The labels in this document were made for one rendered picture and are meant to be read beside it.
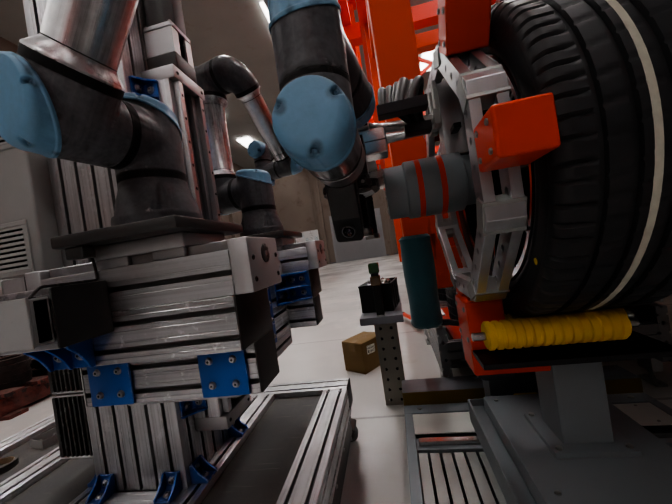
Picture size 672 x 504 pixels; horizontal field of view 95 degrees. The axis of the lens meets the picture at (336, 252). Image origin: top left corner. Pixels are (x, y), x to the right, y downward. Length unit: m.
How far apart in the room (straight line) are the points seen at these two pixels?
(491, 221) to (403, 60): 1.02
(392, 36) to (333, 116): 1.23
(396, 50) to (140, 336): 1.31
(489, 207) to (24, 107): 0.64
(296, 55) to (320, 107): 0.07
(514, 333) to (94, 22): 0.82
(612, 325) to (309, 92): 0.67
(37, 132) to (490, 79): 0.63
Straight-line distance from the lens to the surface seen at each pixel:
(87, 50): 0.58
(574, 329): 0.74
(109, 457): 1.07
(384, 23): 1.54
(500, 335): 0.70
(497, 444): 1.07
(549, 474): 0.87
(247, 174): 1.08
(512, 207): 0.55
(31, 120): 0.56
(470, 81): 0.59
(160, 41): 1.07
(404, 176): 0.75
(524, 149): 0.47
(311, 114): 0.30
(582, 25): 0.63
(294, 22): 0.36
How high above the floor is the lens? 0.73
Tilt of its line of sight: level
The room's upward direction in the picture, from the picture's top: 9 degrees counter-clockwise
